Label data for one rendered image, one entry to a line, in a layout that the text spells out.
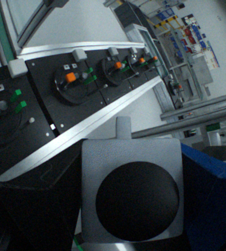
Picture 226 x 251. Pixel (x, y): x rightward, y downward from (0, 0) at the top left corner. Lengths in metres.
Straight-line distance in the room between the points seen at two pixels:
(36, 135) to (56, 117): 0.08
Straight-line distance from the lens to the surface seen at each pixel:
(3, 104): 0.33
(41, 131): 0.43
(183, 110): 1.26
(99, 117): 0.59
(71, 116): 0.49
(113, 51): 0.79
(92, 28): 1.04
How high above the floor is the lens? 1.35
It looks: 39 degrees down
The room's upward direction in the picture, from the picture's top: 73 degrees clockwise
